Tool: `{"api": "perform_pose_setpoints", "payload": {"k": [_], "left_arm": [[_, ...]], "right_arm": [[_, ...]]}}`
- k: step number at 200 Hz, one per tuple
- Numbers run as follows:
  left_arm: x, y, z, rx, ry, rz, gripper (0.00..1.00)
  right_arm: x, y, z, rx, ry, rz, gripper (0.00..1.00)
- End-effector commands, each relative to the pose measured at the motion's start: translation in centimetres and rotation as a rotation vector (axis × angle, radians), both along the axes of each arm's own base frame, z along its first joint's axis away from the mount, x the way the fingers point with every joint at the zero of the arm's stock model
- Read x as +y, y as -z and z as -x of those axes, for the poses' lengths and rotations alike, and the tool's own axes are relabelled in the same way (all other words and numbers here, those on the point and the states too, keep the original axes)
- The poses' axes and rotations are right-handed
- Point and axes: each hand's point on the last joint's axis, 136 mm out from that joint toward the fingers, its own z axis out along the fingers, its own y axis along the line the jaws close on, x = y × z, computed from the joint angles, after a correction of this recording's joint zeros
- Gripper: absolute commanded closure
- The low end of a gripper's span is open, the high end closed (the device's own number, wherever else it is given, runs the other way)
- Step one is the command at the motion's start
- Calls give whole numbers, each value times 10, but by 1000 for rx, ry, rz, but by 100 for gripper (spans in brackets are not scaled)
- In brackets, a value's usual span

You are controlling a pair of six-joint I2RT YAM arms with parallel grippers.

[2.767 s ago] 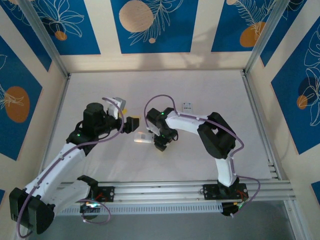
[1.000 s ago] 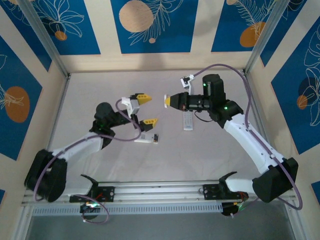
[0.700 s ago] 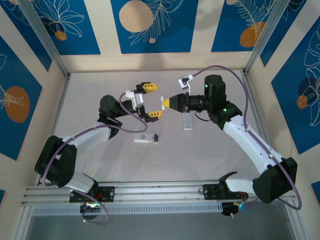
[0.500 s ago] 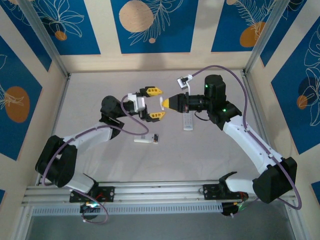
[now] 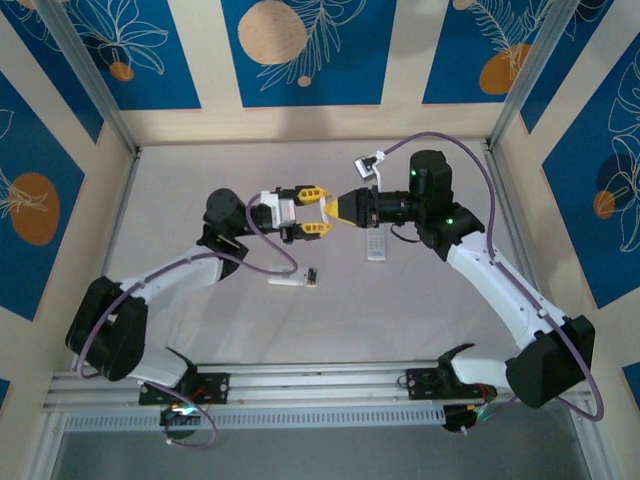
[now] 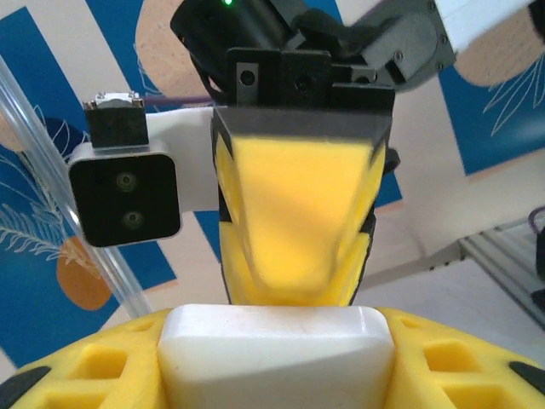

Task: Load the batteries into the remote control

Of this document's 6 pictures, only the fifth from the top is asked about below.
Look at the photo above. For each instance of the black AAA battery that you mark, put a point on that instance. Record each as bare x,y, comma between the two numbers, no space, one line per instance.
311,274
311,282

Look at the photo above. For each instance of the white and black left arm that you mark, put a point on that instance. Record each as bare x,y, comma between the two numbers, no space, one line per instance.
175,275

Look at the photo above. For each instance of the black controller board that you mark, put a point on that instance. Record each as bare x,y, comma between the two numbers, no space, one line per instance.
172,419
455,422

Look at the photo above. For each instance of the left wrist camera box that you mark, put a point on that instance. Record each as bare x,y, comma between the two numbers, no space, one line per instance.
285,214

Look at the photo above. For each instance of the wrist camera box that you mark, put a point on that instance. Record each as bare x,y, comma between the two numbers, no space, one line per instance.
285,214
365,167

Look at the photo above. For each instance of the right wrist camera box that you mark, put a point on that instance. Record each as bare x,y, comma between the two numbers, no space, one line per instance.
365,167

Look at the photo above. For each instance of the aluminium table side rail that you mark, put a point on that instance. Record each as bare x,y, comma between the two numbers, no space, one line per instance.
520,250
121,210

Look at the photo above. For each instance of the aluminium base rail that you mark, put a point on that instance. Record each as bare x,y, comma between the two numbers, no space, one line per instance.
325,382

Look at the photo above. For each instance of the aluminium frame post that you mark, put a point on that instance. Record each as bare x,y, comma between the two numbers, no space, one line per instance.
534,70
90,70

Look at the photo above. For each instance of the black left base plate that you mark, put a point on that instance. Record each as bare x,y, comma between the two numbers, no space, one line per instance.
220,387

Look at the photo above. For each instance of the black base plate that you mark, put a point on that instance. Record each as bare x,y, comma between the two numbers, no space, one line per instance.
220,387
417,385

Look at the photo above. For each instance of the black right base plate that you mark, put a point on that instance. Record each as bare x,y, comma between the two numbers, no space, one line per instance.
417,385

